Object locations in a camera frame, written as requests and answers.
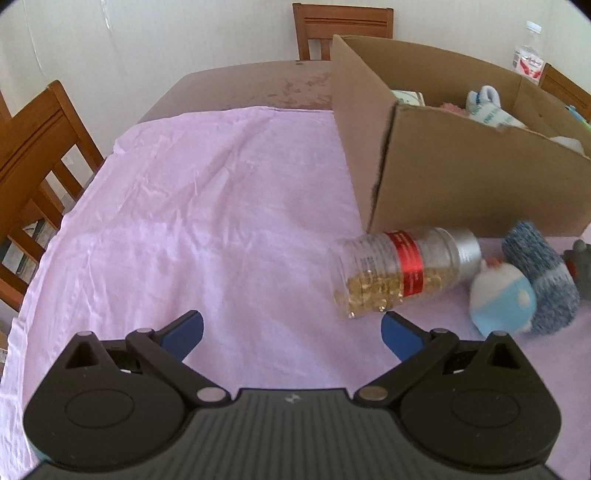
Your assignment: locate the green white small box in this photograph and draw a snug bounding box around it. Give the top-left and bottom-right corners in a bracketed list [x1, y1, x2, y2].
[392, 89, 426, 107]

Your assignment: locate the clear capsule bottle red label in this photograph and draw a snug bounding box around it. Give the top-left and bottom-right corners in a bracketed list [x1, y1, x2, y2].
[329, 226, 482, 320]

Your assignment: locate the printed white tape roll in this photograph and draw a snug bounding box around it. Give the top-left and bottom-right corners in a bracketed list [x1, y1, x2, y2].
[468, 104, 527, 130]

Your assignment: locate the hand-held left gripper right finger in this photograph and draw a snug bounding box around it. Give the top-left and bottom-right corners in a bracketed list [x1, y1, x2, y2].
[353, 310, 527, 408]

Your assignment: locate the white soft item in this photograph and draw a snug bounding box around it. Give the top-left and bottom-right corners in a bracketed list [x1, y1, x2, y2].
[549, 134, 587, 153]

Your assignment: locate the wooden chair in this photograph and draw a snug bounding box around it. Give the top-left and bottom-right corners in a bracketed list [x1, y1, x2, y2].
[539, 62, 591, 109]
[0, 79, 106, 319]
[292, 2, 394, 62]

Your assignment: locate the blue grey knit sock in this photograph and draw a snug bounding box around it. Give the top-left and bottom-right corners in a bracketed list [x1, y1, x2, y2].
[502, 220, 580, 335]

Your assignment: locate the pink table cloth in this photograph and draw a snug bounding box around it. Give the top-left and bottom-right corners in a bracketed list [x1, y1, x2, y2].
[0, 105, 591, 462]

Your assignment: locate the white blue sock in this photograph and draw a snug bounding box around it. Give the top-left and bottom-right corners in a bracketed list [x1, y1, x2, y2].
[465, 84, 502, 108]

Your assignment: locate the white blue plush toy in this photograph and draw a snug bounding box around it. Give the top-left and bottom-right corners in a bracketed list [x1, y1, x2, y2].
[470, 257, 537, 337]

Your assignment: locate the cardboard box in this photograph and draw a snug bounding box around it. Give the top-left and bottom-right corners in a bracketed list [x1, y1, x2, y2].
[329, 34, 591, 238]

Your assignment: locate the clear water bottle red label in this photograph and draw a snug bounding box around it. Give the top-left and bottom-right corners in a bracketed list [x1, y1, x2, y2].
[512, 21, 546, 86]

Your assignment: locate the grey plush toy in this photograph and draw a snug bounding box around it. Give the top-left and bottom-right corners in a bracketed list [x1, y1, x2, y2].
[563, 239, 591, 301]

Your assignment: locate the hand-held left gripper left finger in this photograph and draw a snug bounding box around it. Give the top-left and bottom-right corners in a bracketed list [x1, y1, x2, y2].
[55, 310, 232, 409]

